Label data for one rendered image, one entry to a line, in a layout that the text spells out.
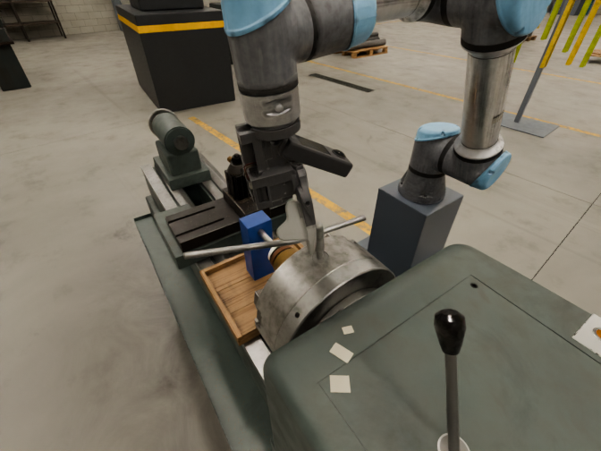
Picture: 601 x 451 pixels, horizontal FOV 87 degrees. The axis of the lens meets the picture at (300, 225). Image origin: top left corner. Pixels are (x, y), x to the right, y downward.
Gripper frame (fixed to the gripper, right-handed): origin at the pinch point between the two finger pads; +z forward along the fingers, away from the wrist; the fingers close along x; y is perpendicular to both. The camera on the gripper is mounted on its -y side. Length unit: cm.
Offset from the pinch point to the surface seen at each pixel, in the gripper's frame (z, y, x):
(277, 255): 22.8, 2.6, -16.0
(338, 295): 12.8, -3.7, 7.9
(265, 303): 16.9, 9.6, 1.3
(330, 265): 10.0, -4.4, 2.7
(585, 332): 10.3, -34.4, 30.2
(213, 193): 48, 16, -90
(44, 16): 74, 390, -1366
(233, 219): 37, 10, -53
